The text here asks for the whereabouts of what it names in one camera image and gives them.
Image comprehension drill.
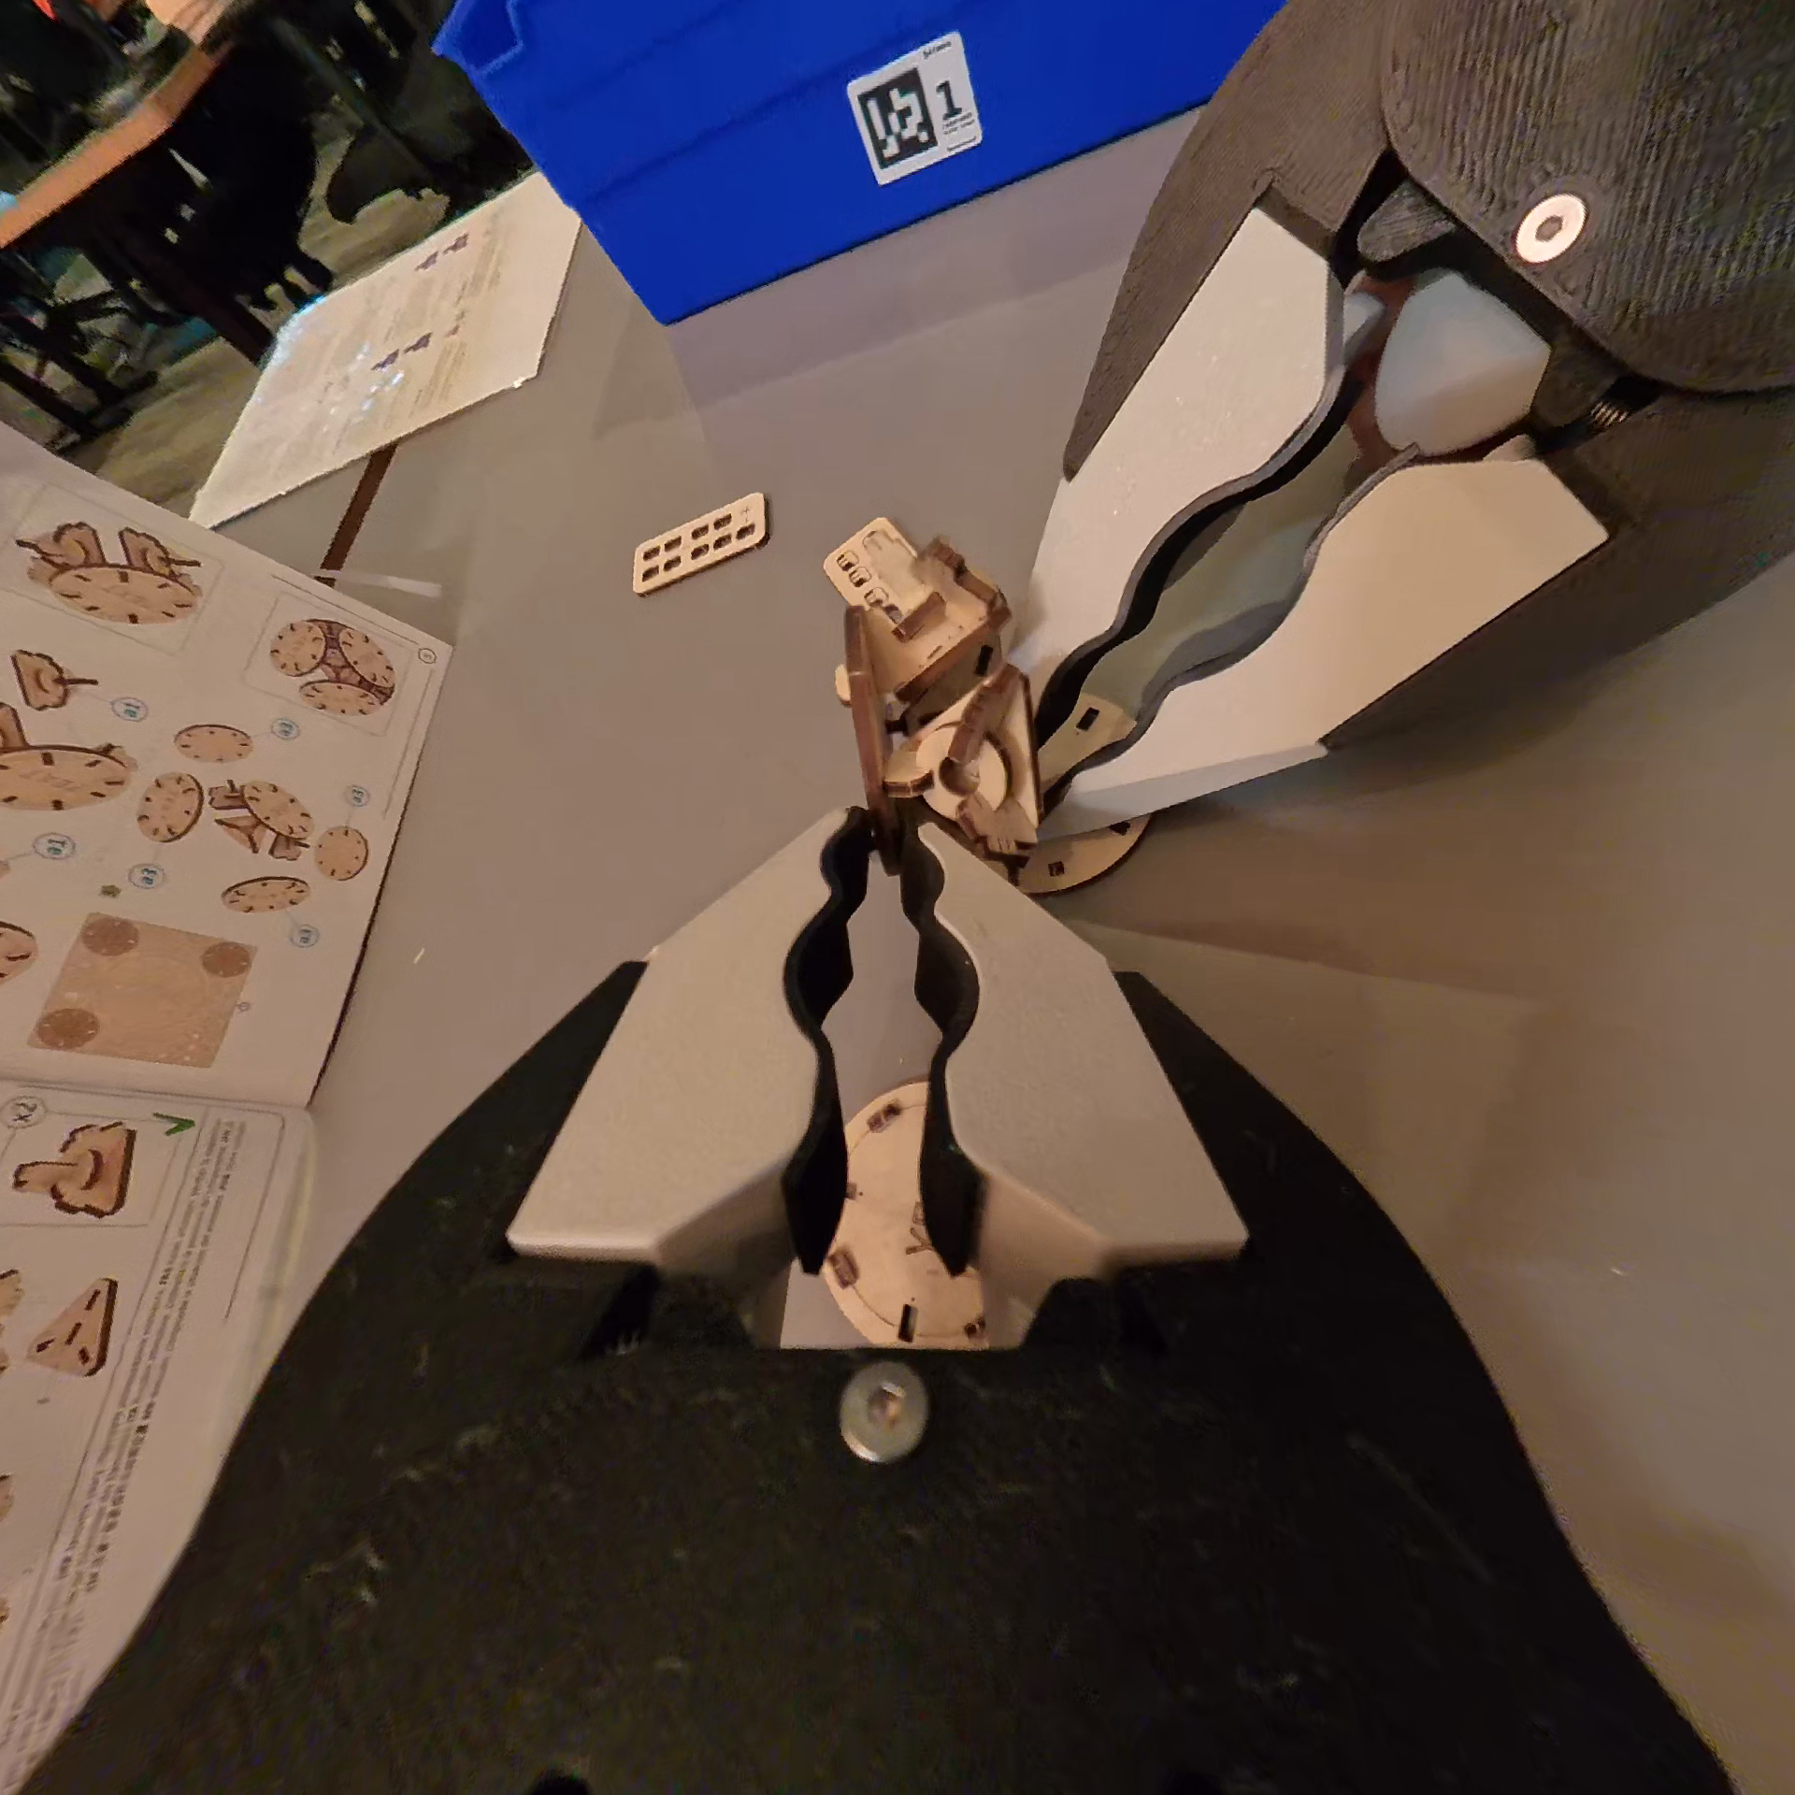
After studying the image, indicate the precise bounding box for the wooden model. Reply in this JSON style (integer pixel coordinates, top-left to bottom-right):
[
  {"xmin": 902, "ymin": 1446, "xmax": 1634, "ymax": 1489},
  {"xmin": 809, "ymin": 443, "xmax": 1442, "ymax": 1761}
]
[{"xmin": 822, "ymin": 518, "xmax": 1153, "ymax": 899}]

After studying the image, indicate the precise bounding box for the dark chair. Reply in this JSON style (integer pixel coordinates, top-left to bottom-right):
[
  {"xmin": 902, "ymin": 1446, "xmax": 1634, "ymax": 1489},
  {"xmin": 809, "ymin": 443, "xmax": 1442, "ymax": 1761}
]
[{"xmin": 84, "ymin": 0, "xmax": 538, "ymax": 363}]

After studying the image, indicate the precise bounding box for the dark wooden part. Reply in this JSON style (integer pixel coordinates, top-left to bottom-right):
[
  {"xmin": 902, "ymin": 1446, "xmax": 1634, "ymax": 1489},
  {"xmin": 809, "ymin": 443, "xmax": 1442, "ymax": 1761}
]
[{"xmin": 837, "ymin": 605, "xmax": 905, "ymax": 874}]

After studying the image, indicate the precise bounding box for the white instruction sheet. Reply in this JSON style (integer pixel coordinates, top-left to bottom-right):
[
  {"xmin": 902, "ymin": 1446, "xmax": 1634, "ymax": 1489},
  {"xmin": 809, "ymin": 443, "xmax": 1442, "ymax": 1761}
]
[{"xmin": 190, "ymin": 179, "xmax": 585, "ymax": 531}]

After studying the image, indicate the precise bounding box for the round wooden disc part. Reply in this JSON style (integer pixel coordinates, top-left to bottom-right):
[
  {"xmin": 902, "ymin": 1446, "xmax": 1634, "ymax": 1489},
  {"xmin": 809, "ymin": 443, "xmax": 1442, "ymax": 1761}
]
[{"xmin": 818, "ymin": 1076, "xmax": 992, "ymax": 1350}]

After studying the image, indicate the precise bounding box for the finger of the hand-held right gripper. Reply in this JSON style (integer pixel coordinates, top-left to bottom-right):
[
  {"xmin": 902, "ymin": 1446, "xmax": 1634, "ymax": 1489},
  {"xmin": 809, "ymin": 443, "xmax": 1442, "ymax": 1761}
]
[
  {"xmin": 1028, "ymin": 207, "xmax": 1385, "ymax": 731},
  {"xmin": 1061, "ymin": 263, "xmax": 1608, "ymax": 827}
]

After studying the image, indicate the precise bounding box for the open instruction booklet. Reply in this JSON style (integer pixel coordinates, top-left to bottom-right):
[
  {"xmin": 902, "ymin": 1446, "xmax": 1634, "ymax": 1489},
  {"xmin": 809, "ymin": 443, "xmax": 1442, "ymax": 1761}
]
[{"xmin": 0, "ymin": 421, "xmax": 460, "ymax": 1788}]

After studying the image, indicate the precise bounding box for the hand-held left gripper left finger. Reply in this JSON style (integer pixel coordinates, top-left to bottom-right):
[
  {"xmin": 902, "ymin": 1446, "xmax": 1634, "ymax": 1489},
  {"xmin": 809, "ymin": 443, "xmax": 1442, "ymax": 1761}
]
[{"xmin": 506, "ymin": 807, "xmax": 874, "ymax": 1276}]

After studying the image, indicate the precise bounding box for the small rectangular wooden part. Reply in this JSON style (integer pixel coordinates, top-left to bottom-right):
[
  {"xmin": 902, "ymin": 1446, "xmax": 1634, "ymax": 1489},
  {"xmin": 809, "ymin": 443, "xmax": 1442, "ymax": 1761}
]
[{"xmin": 627, "ymin": 491, "xmax": 772, "ymax": 599}]

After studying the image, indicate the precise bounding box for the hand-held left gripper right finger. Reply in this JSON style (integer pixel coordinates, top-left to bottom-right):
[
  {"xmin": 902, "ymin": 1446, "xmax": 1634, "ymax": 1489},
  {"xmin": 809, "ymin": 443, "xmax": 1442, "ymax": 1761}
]
[{"xmin": 898, "ymin": 818, "xmax": 1250, "ymax": 1277}]

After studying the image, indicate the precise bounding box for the blue plastic bin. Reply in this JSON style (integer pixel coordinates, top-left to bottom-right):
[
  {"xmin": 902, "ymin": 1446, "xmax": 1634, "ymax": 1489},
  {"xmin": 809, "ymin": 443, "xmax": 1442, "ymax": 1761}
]
[{"xmin": 430, "ymin": 0, "xmax": 1286, "ymax": 330}]

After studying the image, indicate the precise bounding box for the wooden table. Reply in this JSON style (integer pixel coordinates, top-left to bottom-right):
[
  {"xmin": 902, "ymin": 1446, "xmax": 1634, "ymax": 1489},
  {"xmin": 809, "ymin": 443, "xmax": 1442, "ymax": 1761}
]
[{"xmin": 0, "ymin": 39, "xmax": 236, "ymax": 252}]

